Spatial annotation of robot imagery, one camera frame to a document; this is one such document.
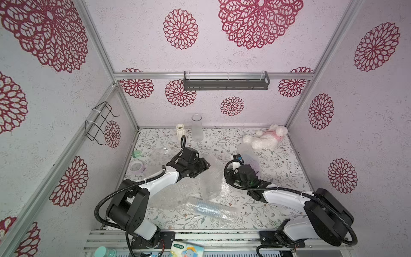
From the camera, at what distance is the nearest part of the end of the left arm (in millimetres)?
661

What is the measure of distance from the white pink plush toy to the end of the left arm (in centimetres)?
39

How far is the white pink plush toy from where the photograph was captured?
0.99 m
